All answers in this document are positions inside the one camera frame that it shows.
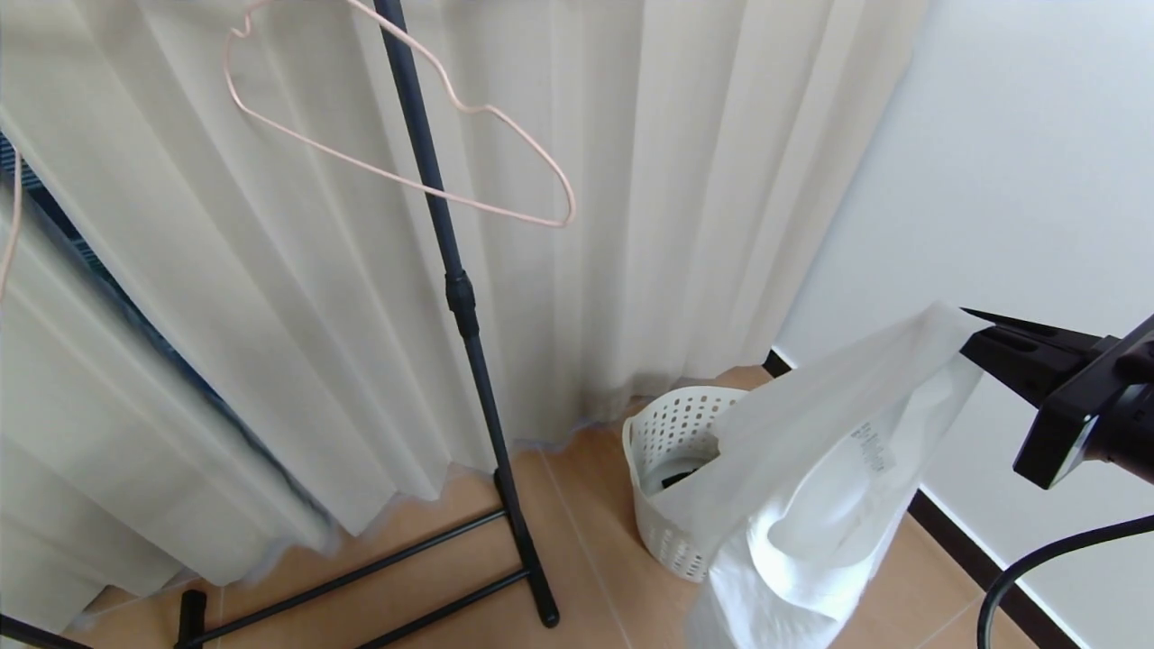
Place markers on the window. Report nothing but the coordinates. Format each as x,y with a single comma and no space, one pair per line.
135,306

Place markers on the white laundry basket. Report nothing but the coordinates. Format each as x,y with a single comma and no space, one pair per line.
667,424

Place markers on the black garment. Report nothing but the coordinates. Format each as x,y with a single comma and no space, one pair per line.
681,470

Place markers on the white printed t-shirt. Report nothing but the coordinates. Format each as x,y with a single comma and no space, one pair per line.
811,469

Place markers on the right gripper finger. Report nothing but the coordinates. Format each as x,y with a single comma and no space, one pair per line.
1046,347
1019,374

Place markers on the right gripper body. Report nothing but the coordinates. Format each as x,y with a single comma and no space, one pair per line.
1082,424

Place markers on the black clothes rack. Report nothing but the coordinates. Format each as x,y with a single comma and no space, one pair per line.
435,180

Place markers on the beige curtain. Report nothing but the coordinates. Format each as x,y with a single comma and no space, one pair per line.
676,180
90,451

